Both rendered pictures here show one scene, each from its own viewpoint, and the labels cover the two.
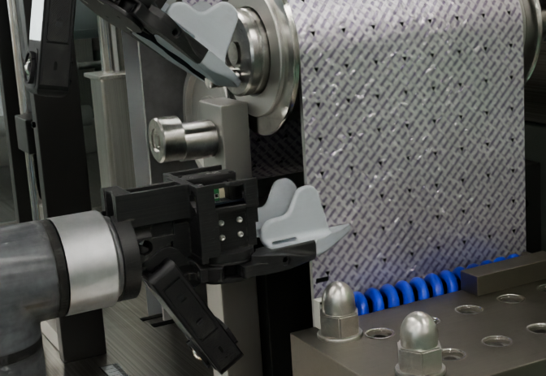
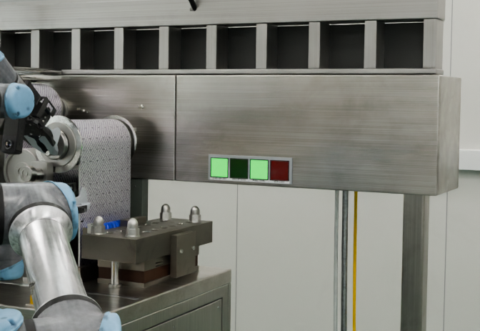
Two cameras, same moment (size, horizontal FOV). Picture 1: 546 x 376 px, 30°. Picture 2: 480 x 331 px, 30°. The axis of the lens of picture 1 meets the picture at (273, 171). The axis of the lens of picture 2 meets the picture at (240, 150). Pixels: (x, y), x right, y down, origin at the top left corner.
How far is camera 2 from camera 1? 1.60 m
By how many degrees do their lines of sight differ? 38
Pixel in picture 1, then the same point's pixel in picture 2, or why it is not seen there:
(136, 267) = not seen: hidden behind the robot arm
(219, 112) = (46, 164)
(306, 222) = (83, 199)
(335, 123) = (87, 169)
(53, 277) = not seen: hidden behind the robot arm
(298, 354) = (86, 240)
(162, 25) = (48, 133)
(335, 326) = (99, 229)
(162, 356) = not seen: outside the picture
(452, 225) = (113, 206)
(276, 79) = (71, 153)
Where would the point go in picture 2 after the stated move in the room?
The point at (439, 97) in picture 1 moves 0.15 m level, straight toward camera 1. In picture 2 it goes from (111, 163) to (131, 166)
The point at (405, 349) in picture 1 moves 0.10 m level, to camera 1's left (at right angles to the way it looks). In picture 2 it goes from (130, 228) to (93, 231)
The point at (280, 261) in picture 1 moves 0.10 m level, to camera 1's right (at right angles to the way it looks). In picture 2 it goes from (81, 209) to (117, 206)
